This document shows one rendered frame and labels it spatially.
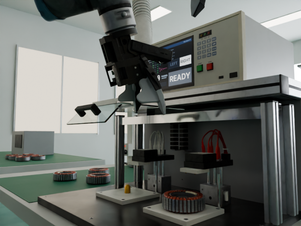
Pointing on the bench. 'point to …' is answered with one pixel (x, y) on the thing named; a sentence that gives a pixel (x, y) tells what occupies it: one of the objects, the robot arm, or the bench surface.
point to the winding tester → (234, 51)
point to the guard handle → (88, 109)
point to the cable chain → (179, 136)
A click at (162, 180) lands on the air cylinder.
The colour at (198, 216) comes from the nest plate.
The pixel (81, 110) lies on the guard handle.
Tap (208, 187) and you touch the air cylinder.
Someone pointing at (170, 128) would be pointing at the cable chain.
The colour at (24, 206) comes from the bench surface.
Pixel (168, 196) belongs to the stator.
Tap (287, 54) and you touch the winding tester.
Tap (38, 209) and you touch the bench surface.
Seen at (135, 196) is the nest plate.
